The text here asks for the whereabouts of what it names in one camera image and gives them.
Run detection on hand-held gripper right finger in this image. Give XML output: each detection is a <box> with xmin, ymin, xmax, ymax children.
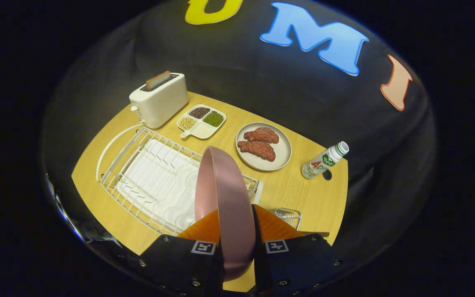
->
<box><xmin>251</xmin><ymin>204</ymin><xmax>344</xmax><ymax>297</ymax></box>

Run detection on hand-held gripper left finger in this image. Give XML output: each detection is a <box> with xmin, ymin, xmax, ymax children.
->
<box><xmin>136</xmin><ymin>210</ymin><xmax>225</xmax><ymax>297</ymax></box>

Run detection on small silver wire basket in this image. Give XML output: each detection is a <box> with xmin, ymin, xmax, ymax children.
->
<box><xmin>268</xmin><ymin>208</ymin><xmax>302</xmax><ymax>231</ymax></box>

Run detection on pink plate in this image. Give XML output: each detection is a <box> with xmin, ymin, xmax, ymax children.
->
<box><xmin>194</xmin><ymin>146</ymin><xmax>256</xmax><ymax>282</ymax></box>

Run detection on white wire dish rack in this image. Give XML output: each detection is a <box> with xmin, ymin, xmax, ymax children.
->
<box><xmin>99</xmin><ymin>126</ymin><xmax>263</xmax><ymax>236</ymax></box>

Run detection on beige round plate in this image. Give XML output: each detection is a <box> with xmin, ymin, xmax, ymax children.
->
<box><xmin>236</xmin><ymin>122</ymin><xmax>292</xmax><ymax>172</ymax></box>

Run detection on white divided dish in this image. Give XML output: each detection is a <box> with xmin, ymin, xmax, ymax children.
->
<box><xmin>177</xmin><ymin>104</ymin><xmax>226</xmax><ymax>139</ymax></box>

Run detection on brown meat piece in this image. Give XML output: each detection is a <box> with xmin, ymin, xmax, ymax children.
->
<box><xmin>237</xmin><ymin>141</ymin><xmax>276</xmax><ymax>162</ymax></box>
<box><xmin>244</xmin><ymin>127</ymin><xmax>280</xmax><ymax>144</ymax></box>

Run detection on white drink bottle green label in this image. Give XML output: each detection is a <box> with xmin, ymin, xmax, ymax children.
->
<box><xmin>301</xmin><ymin>141</ymin><xmax>349</xmax><ymax>179</ymax></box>

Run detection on green mung beans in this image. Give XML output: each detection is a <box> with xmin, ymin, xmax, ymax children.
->
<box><xmin>203</xmin><ymin>111</ymin><xmax>224</xmax><ymax>127</ymax></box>

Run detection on dark brown beans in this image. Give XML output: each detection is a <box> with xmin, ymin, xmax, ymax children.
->
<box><xmin>189</xmin><ymin>106</ymin><xmax>211</xmax><ymax>119</ymax></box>

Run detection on white toaster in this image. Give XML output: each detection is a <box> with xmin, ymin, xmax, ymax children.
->
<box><xmin>129</xmin><ymin>73</ymin><xmax>189</xmax><ymax>129</ymax></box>

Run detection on black backdrop cloth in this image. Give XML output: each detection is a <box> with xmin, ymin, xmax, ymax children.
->
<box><xmin>42</xmin><ymin>0</ymin><xmax>438</xmax><ymax>264</ymax></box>

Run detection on brown bread slice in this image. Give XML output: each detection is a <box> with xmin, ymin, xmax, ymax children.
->
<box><xmin>145</xmin><ymin>71</ymin><xmax>171</xmax><ymax>90</ymax></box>

